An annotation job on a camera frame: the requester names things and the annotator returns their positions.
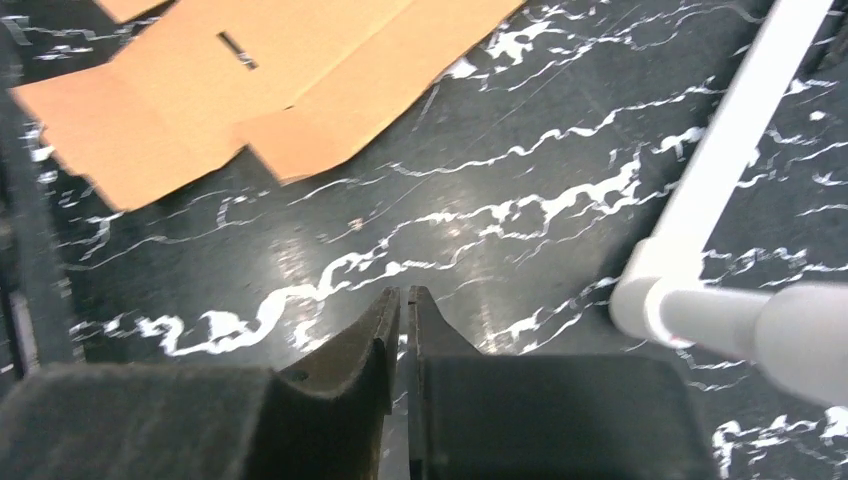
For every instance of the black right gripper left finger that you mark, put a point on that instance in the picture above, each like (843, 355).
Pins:
(319, 418)

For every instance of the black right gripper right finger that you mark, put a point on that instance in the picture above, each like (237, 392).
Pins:
(595, 416)

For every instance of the brown cardboard box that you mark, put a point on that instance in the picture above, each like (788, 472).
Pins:
(304, 85)

